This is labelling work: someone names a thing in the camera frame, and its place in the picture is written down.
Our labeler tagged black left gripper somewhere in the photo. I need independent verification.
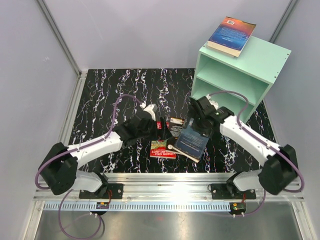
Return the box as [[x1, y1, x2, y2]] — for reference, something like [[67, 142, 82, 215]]
[[137, 117, 172, 141]]

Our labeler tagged black paperback book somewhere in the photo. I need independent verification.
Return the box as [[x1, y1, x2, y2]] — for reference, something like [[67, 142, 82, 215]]
[[166, 117, 189, 156]]

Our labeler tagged red treehouse book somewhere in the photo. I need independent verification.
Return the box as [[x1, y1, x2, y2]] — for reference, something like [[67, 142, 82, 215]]
[[149, 121, 177, 159]]

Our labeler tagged dark blue paperback book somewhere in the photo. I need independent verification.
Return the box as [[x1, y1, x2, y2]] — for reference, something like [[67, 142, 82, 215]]
[[173, 118, 209, 163]]

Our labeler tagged purple treehouse book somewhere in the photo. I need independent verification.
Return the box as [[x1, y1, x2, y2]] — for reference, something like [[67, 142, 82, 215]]
[[205, 42, 235, 58]]

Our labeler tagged blue orange sunset book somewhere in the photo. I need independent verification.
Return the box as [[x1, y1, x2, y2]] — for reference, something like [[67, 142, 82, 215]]
[[207, 16, 257, 58]]

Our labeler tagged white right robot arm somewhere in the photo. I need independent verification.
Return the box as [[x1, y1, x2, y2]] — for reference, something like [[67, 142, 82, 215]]
[[187, 96, 299, 199]]

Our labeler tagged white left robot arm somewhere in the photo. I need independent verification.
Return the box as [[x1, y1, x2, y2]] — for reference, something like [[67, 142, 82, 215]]
[[37, 111, 172, 199]]

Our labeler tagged mint green wooden shelf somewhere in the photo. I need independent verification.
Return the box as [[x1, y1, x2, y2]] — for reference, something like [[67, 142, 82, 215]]
[[190, 36, 291, 123]]

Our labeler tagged black marbled table mat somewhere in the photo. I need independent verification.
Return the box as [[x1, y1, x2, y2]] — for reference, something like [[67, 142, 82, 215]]
[[69, 68, 260, 173]]

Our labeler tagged right control board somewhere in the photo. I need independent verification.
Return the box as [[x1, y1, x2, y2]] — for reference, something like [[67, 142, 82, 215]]
[[229, 202, 247, 215]]

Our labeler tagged control board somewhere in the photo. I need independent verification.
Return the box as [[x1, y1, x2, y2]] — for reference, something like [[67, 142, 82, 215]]
[[96, 202, 110, 210], [229, 202, 247, 215]]

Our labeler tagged left control board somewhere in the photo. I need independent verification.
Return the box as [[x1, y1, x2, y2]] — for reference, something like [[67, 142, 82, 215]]
[[96, 202, 110, 210]]

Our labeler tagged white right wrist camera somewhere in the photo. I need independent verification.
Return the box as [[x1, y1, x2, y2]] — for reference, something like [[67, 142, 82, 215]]
[[206, 95, 219, 110]]

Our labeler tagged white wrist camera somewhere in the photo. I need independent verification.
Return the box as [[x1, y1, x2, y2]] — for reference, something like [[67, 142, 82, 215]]
[[206, 95, 219, 110], [139, 103, 158, 121]]

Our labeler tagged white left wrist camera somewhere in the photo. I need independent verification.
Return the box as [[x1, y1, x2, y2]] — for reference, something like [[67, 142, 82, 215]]
[[139, 103, 158, 121]]

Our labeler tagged aluminium mounting rail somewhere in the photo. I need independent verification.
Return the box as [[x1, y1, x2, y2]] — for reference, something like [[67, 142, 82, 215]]
[[32, 172, 304, 203]]

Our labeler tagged white slotted cable duct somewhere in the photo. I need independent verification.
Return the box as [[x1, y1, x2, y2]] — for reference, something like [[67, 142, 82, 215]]
[[43, 201, 230, 212]]

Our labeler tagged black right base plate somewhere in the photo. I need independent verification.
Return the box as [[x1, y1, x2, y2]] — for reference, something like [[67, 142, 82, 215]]
[[207, 183, 257, 200]]

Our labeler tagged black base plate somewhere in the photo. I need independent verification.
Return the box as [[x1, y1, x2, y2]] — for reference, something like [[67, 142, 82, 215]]
[[79, 183, 124, 200], [207, 183, 257, 200]]

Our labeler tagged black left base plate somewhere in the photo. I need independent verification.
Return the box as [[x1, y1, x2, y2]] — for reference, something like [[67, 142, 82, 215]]
[[79, 183, 124, 200]]

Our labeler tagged left aluminium frame post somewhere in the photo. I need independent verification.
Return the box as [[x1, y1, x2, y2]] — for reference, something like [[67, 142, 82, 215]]
[[36, 0, 83, 78]]

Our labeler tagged aluminium frame post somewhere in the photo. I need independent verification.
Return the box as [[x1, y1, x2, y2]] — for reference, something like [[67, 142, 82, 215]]
[[36, 0, 83, 78], [268, 0, 300, 44]]

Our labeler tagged right aluminium frame post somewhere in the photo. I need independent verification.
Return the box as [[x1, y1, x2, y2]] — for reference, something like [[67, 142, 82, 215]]
[[268, 0, 300, 44]]

